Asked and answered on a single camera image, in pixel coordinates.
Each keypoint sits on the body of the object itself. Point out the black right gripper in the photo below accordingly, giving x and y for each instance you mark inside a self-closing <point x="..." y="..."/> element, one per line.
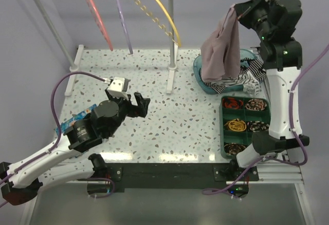
<point x="244" y="10"/>

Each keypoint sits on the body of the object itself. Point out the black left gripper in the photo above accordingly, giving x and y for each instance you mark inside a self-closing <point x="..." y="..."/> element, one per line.
<point x="143" y="104"/>

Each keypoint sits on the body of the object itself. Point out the pink tank top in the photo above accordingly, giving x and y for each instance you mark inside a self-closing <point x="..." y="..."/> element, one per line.
<point x="221" y="50"/>

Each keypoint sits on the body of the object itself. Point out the pink plastic hanger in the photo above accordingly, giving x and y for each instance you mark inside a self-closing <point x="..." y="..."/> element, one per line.
<point x="98" y="20"/>

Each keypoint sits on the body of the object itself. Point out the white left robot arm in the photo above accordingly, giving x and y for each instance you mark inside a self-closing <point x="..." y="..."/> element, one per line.
<point x="22" y="181"/>

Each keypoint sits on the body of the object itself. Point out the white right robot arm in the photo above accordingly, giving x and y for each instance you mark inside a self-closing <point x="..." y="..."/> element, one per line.
<point x="275" y="21"/>

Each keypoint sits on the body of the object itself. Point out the yellow plastic hanger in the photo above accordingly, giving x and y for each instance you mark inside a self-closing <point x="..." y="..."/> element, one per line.
<point x="164" y="22"/>

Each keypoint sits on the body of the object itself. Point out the purple plastic hanger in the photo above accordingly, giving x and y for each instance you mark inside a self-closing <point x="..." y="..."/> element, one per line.
<point x="126" y="34"/>

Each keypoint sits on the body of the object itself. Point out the grey white hanger rack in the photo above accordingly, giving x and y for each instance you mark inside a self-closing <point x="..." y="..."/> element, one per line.
<point x="74" y="65"/>

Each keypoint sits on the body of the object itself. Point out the teal plastic basket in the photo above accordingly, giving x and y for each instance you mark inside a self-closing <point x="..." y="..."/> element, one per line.
<point x="246" y="56"/>

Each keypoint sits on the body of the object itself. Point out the black white striped garment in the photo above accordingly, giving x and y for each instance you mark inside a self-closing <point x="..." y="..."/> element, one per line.
<point x="249" y="79"/>

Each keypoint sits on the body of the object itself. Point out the blue floral cloth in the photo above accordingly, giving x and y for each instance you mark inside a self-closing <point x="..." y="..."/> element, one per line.
<point x="69" y="122"/>

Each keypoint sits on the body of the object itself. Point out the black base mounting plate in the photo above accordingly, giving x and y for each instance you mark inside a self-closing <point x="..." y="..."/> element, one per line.
<point x="208" y="177"/>

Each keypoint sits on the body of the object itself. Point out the green compartment tray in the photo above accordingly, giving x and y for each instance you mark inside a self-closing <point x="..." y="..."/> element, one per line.
<point x="240" y="117"/>

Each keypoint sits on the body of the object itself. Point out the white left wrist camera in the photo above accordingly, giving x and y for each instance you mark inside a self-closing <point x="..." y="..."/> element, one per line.
<point x="121" y="84"/>

